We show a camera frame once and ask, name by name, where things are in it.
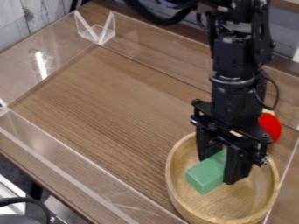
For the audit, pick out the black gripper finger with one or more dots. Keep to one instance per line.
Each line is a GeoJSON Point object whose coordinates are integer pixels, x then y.
{"type": "Point", "coordinates": [209, 142]}
{"type": "Point", "coordinates": [241, 159]}

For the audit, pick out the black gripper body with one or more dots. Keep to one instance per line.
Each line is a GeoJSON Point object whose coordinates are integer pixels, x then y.
{"type": "Point", "coordinates": [233, 113]}

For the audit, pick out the green foam block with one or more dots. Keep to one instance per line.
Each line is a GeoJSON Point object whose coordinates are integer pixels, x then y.
{"type": "Point", "coordinates": [205, 176]}

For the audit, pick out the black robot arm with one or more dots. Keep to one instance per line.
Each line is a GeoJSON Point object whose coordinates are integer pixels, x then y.
{"type": "Point", "coordinates": [241, 46]}

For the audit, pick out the wooden bowl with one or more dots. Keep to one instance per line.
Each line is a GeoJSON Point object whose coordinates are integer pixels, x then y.
{"type": "Point", "coordinates": [229, 204]}

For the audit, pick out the red plush strawberry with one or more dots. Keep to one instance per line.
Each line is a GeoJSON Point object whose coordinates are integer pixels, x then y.
{"type": "Point", "coordinates": [270, 123]}

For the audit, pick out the black metal device base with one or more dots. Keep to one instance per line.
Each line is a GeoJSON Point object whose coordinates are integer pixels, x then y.
{"type": "Point", "coordinates": [24, 210]}

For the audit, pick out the clear acrylic tray wall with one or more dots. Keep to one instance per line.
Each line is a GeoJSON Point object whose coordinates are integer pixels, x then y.
{"type": "Point", "coordinates": [99, 196]}

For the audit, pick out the clear acrylic corner bracket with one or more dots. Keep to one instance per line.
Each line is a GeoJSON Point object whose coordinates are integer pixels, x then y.
{"type": "Point", "coordinates": [99, 34]}

